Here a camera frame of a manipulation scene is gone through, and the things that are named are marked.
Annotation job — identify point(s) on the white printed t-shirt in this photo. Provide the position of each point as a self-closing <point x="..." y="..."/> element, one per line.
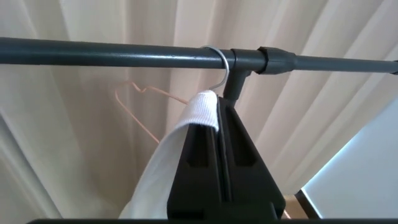
<point x="155" y="180"/>

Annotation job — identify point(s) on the black clothes rack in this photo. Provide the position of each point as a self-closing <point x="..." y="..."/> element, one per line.
<point x="93" y="53"/>

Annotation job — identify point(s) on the pink clothes hanger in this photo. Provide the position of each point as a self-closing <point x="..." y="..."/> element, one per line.
<point x="227" y="67"/>

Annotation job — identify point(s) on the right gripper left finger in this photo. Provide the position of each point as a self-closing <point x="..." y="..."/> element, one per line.
<point x="196" y="180"/>

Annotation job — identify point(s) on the white curtain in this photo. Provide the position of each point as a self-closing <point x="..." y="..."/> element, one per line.
<point x="77" y="140"/>

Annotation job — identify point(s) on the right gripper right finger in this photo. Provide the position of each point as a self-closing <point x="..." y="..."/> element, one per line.
<point x="252" y="186"/>

